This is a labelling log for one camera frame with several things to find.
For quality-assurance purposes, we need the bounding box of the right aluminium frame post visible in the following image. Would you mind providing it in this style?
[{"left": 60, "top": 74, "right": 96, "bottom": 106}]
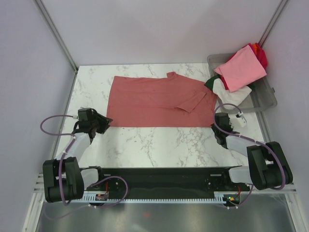
[{"left": 258, "top": 0, "right": 290, "bottom": 48}]

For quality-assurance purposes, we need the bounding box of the bright red t shirt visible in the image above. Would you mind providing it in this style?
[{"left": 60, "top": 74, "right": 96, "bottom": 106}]
[{"left": 221, "top": 43, "right": 269, "bottom": 90}]

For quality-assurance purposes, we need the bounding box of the light pink t shirt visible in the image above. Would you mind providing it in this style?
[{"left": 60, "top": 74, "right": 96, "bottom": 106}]
[{"left": 214, "top": 47, "right": 267, "bottom": 92}]

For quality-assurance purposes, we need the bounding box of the white t shirt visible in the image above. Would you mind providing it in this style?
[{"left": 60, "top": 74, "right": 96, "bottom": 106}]
[{"left": 212, "top": 78, "right": 252, "bottom": 106}]

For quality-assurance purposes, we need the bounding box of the grey translucent plastic bin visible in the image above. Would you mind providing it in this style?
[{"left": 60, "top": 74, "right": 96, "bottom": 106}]
[{"left": 207, "top": 53, "right": 277, "bottom": 113}]

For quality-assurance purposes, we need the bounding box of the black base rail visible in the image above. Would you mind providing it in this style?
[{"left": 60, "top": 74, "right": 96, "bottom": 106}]
[{"left": 87, "top": 167, "right": 249, "bottom": 199}]

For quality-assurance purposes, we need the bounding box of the white slotted cable duct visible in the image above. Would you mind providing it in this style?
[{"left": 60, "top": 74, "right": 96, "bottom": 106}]
[{"left": 78, "top": 192, "right": 239, "bottom": 204}]

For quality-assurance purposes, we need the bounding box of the dark green t shirt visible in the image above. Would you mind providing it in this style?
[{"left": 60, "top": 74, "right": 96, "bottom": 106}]
[{"left": 204, "top": 75, "right": 220, "bottom": 92}]

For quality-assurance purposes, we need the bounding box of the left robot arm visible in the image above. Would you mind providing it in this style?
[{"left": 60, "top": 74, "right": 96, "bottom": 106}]
[{"left": 42, "top": 108, "right": 113, "bottom": 205}]

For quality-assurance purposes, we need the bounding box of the salmon red t shirt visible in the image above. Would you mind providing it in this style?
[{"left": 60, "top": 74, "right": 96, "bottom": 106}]
[{"left": 107, "top": 72, "right": 216, "bottom": 128}]

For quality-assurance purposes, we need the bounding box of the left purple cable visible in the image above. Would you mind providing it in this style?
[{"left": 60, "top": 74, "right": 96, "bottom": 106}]
[{"left": 40, "top": 115, "right": 78, "bottom": 206}]

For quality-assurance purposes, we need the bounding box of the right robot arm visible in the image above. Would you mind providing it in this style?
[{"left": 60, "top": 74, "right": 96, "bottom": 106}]
[{"left": 211, "top": 113, "right": 294, "bottom": 190}]

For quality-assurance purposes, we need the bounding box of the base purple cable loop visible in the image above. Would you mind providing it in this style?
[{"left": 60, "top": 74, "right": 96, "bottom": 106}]
[{"left": 88, "top": 175, "right": 130, "bottom": 210}]

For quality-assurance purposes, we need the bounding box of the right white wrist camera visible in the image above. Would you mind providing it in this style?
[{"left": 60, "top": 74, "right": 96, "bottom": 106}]
[{"left": 230, "top": 114, "right": 247, "bottom": 128}]

